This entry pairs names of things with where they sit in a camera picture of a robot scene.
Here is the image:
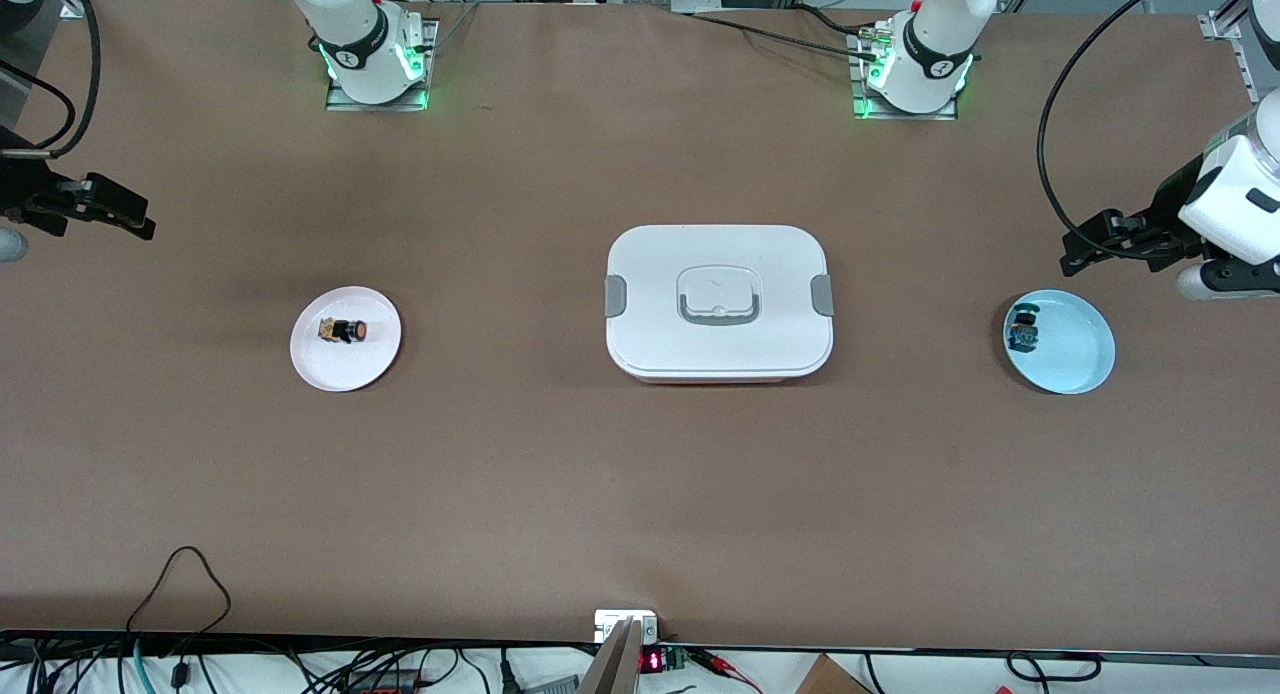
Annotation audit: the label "brown cardboard box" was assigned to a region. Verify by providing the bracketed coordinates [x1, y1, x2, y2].
[795, 654, 871, 694]

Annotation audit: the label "light blue round plate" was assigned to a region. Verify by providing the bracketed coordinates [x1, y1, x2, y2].
[1003, 289, 1116, 395]

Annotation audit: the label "pink round plate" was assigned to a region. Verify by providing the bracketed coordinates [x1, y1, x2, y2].
[290, 286, 403, 393]

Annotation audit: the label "red clip test leads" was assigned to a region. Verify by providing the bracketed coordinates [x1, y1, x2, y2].
[690, 649, 763, 694]

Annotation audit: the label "small white mounting block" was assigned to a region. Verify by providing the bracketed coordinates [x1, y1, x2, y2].
[594, 610, 659, 643]

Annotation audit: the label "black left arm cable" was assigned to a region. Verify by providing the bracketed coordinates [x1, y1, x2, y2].
[1037, 0, 1186, 260]

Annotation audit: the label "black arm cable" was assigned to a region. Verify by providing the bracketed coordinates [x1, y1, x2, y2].
[0, 0, 102, 160]
[1037, 0, 1186, 260]

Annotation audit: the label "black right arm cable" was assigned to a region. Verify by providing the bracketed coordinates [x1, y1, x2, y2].
[0, 0, 102, 160]

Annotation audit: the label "aluminium corner frame rail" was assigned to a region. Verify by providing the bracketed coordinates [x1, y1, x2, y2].
[1198, 0, 1280, 175]

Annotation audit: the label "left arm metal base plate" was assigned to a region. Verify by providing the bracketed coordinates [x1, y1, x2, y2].
[852, 34, 959, 122]

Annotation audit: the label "thin black looped cable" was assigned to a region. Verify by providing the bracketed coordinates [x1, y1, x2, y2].
[125, 546, 233, 635]

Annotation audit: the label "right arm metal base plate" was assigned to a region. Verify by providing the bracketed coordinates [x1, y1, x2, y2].
[325, 19, 439, 112]

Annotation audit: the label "black base cable gold connector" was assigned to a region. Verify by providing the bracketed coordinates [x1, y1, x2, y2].
[680, 12, 881, 57]

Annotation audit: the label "white lunch box grey handle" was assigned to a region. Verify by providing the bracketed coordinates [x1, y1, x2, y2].
[605, 224, 834, 385]

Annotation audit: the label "black coiled floor cable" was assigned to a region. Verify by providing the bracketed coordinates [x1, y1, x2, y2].
[1005, 652, 1101, 683]

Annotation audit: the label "grey camera support bar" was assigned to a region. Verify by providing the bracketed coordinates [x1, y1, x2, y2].
[578, 619, 646, 694]

